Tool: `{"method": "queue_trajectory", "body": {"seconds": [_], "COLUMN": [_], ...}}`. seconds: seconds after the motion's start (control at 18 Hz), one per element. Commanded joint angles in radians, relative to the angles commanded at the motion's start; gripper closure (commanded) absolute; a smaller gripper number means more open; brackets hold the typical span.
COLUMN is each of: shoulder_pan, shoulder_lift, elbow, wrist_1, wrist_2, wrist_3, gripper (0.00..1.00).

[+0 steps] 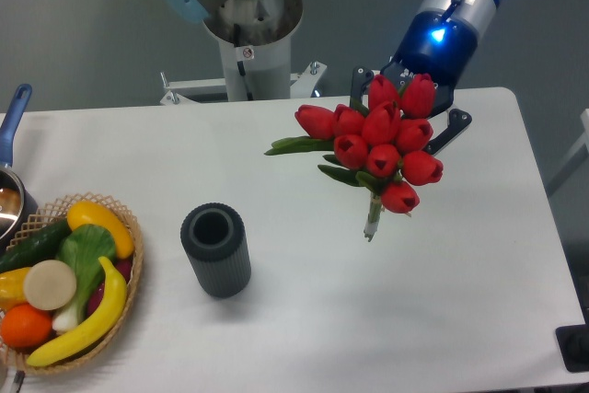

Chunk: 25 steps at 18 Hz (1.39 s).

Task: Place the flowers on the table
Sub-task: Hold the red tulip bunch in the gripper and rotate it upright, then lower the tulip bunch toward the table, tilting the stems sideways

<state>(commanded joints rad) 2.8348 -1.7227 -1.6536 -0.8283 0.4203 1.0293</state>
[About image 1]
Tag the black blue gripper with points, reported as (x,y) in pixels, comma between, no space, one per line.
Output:
(434,46)

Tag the red tulip bouquet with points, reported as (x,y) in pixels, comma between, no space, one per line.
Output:
(379,145)

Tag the dark grey ribbed vase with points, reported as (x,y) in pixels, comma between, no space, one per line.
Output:
(213,236)

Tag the black device at table edge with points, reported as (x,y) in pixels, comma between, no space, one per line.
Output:
(573,343)

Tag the purple eggplant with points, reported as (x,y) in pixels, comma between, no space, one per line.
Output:
(109,302)

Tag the green bok choy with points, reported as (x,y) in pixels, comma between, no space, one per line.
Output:
(81,251)

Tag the woven wicker basket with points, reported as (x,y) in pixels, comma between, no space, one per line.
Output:
(48,214)

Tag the yellow banana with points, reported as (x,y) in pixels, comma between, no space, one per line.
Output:
(72,342)

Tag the green cucumber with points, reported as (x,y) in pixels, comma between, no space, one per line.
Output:
(39,246)

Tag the beige round disc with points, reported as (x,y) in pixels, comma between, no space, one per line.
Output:
(49,285)

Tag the yellow pepper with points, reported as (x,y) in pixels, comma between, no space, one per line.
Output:
(12,288)

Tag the orange fruit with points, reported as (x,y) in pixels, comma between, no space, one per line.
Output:
(25,326)

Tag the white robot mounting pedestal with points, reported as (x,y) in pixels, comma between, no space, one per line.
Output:
(255,41)

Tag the white frame at right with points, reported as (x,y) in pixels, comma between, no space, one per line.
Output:
(572,160)

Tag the blue handled saucepan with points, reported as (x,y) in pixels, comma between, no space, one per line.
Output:
(16,202)

